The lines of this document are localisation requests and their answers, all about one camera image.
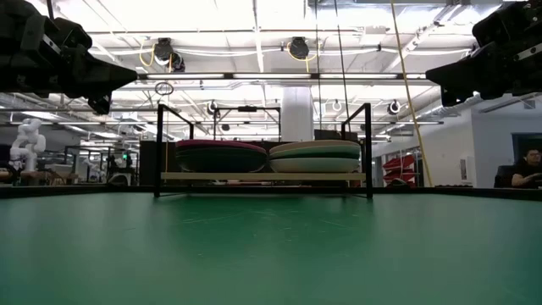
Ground dark door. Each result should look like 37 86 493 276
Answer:
511 132 542 166

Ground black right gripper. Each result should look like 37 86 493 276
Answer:
425 0 542 108

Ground black cabinet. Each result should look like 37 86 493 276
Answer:
139 140 175 186

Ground dark green plate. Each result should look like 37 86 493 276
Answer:
176 147 268 174

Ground thin black hanging cable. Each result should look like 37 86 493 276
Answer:
314 0 323 130
333 0 351 128

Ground dark office chair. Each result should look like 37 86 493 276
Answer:
493 164 516 189

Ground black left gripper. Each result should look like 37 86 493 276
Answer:
0 0 139 116

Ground long ceiling light strip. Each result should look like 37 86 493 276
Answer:
137 72 427 80

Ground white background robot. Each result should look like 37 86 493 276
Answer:
8 118 47 173

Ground black monitor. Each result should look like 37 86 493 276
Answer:
313 129 361 143

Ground red storage bins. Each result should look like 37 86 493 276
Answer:
383 154 418 186

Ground white building column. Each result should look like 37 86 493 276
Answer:
281 86 315 142

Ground person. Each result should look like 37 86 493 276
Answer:
510 147 542 189

